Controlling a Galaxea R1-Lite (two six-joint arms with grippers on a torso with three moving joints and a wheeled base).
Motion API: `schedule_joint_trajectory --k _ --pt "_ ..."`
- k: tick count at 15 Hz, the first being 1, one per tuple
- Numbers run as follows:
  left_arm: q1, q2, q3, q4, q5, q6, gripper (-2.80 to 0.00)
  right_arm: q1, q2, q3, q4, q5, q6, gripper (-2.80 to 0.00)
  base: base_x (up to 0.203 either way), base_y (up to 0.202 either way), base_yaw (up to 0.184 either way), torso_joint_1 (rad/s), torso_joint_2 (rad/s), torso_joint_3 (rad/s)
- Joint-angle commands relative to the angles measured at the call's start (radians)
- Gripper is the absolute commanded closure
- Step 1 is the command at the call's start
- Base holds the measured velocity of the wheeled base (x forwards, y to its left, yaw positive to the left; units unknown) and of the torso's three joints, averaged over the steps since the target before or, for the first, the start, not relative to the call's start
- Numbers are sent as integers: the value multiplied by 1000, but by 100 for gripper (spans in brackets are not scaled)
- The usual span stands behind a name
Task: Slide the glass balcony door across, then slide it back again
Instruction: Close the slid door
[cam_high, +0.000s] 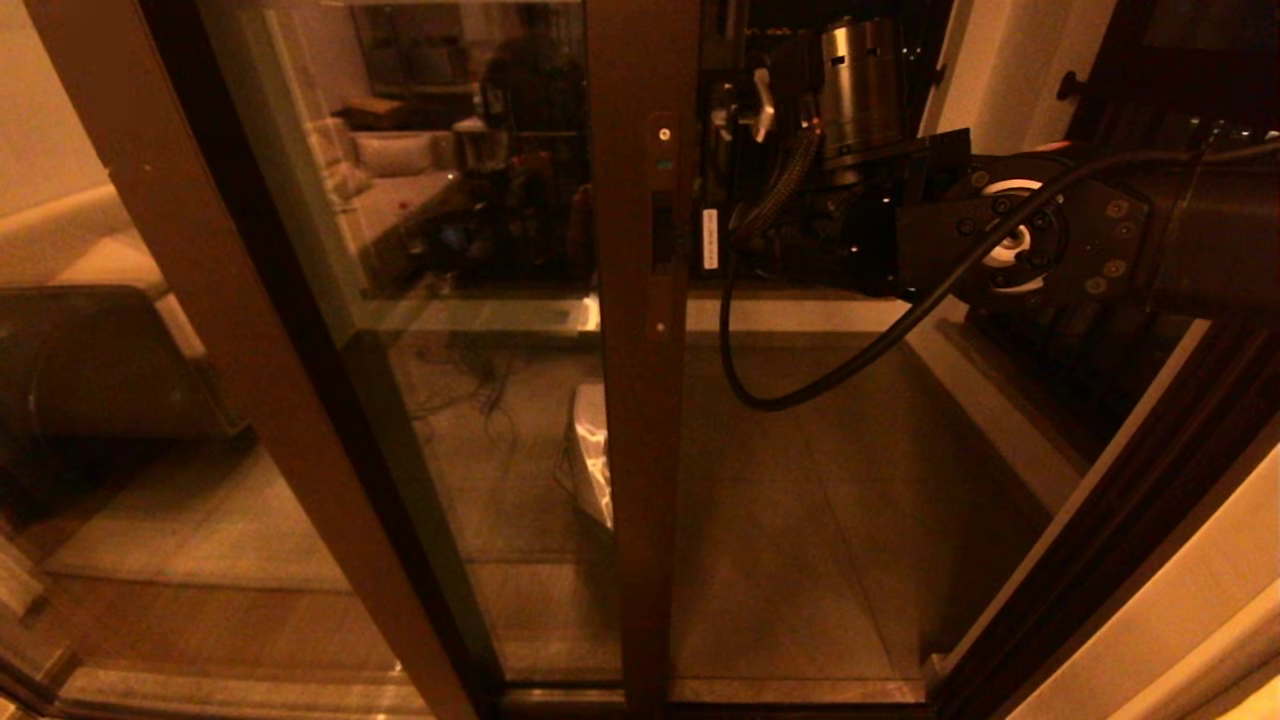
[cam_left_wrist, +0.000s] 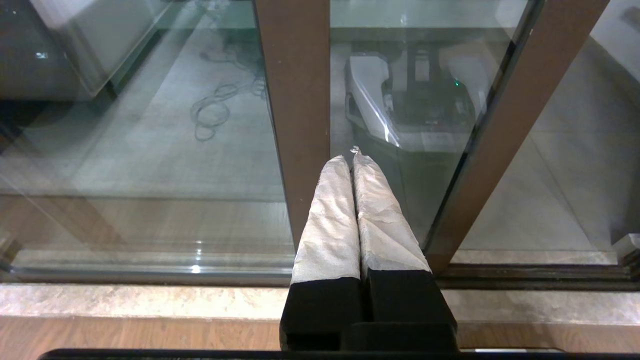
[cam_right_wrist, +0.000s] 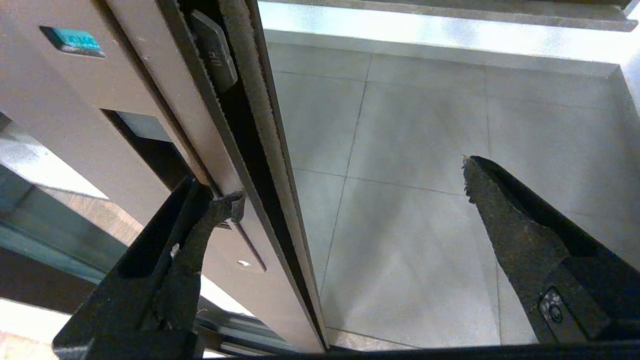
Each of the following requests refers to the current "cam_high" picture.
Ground brown framed sliding glass door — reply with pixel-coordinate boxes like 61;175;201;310
190;0;701;713

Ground dark front-load washing machine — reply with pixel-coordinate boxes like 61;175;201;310
0;285;246;446

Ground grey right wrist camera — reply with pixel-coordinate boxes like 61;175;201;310
744;64;783;144

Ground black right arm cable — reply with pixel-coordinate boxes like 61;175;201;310
717;138;1280;414

